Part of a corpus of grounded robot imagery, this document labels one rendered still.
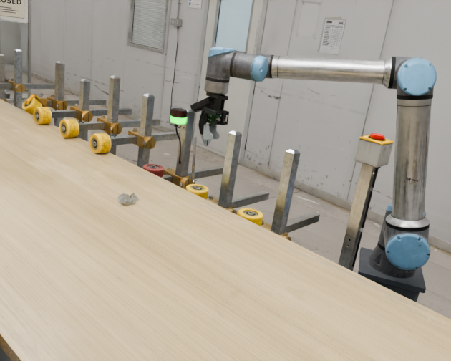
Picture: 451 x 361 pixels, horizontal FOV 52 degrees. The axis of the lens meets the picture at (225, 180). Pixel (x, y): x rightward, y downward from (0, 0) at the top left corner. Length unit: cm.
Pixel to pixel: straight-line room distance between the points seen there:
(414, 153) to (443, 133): 231
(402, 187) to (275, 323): 90
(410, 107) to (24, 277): 127
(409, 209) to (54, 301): 123
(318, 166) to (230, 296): 364
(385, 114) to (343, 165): 61
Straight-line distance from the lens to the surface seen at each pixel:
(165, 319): 95
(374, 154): 131
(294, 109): 475
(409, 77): 166
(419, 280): 206
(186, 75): 597
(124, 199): 146
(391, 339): 105
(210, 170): 201
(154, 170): 178
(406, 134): 170
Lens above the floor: 145
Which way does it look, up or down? 18 degrees down
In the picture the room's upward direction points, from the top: 8 degrees clockwise
